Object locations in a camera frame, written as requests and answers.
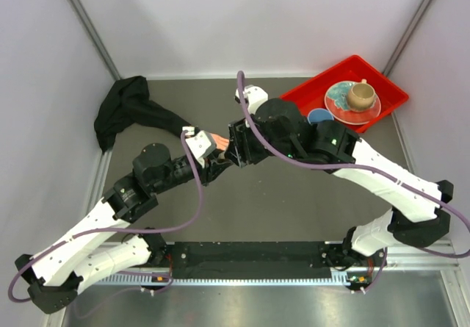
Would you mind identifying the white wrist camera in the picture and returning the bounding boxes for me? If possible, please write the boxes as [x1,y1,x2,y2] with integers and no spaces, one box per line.
[243,85,269,115]
[182,126,217,168]

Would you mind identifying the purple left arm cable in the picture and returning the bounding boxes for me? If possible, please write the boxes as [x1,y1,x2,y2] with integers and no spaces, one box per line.
[7,130,205,303]

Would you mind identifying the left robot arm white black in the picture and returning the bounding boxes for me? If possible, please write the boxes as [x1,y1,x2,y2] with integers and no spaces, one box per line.
[15,133,233,315]

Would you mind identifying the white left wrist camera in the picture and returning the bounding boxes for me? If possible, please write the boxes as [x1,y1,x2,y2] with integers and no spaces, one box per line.
[182,126,217,168]

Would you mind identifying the red and teal plate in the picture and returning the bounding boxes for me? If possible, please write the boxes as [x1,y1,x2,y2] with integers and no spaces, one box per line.
[324,81,382,126]

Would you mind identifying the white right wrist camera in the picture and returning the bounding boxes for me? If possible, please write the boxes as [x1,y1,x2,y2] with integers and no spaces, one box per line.
[243,85,269,115]

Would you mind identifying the beige ceramic cup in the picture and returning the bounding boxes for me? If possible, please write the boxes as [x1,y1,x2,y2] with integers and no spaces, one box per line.
[346,79,376,112]

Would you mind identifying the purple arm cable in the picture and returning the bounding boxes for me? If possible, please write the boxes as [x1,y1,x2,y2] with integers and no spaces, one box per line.
[7,130,205,303]
[236,70,470,294]

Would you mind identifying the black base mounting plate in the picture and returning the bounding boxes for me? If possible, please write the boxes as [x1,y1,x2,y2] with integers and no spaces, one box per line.
[124,241,372,279]

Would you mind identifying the black sleeve cloth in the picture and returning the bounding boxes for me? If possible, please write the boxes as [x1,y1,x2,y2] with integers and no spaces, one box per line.
[94,76,191,152]

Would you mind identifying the small blue round lid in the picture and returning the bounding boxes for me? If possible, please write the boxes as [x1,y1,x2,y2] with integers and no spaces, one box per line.
[307,108,334,125]

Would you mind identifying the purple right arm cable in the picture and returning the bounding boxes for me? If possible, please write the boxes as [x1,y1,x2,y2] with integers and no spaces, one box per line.
[236,70,470,294]

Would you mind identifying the mannequin hand with long nails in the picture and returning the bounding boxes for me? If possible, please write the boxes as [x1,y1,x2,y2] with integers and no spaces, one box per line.
[210,133,230,151]

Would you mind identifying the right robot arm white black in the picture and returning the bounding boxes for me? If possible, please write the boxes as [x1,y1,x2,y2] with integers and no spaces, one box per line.
[225,98,453,267]

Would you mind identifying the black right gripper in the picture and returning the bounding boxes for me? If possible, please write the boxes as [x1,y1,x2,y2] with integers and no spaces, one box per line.
[225,115,298,168]

